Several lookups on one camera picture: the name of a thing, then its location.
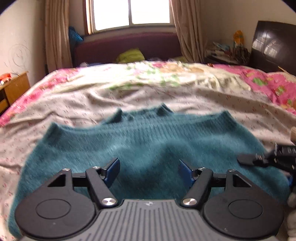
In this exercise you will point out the pink floral quilt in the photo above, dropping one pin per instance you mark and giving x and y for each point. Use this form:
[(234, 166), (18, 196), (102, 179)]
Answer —
[(277, 85)]

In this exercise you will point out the beige right curtain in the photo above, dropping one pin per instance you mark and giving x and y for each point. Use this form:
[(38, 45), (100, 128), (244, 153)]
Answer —
[(186, 15)]

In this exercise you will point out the window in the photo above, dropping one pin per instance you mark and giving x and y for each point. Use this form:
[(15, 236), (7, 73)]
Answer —
[(102, 16)]

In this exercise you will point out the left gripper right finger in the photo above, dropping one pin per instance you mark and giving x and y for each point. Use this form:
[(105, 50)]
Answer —
[(198, 183)]

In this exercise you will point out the beige left curtain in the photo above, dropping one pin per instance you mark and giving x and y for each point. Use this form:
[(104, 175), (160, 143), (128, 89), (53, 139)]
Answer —
[(57, 43)]

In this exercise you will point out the cluttered nightstand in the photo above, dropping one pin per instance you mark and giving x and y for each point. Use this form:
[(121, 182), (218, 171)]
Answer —
[(237, 54)]

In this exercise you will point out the dark glossy wardrobe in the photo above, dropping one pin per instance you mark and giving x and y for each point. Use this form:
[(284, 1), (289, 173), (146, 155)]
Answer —
[(273, 47)]

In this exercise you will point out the wooden TV cabinet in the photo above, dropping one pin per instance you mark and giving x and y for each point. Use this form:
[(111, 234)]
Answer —
[(13, 89)]

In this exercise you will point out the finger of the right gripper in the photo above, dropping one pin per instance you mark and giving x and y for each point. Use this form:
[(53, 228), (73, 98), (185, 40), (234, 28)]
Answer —
[(252, 160)]

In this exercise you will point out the green pillow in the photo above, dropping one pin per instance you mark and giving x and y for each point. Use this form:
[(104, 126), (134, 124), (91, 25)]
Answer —
[(130, 56)]

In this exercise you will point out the gloved right hand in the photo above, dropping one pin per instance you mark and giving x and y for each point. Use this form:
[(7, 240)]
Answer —
[(291, 219)]

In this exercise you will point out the beige curtain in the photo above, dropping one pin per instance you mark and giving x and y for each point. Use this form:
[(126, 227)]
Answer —
[(186, 15), (57, 43)]

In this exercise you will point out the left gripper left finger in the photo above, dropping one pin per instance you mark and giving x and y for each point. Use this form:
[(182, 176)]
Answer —
[(100, 180)]

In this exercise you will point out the teal fuzzy knit sweater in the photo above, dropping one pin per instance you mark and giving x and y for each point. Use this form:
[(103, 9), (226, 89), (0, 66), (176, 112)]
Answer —
[(149, 144)]

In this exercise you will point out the cherry print bed sheet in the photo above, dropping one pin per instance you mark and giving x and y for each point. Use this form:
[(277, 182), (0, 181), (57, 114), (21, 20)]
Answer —
[(267, 121)]

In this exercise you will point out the blue plastic bag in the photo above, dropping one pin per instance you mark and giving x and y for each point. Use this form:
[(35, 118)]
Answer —
[(74, 37)]

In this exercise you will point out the dark red headboard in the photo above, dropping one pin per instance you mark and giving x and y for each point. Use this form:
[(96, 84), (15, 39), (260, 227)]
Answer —
[(152, 45)]

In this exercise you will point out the orange red toy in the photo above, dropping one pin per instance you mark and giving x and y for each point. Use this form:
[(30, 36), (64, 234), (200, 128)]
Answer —
[(4, 78)]

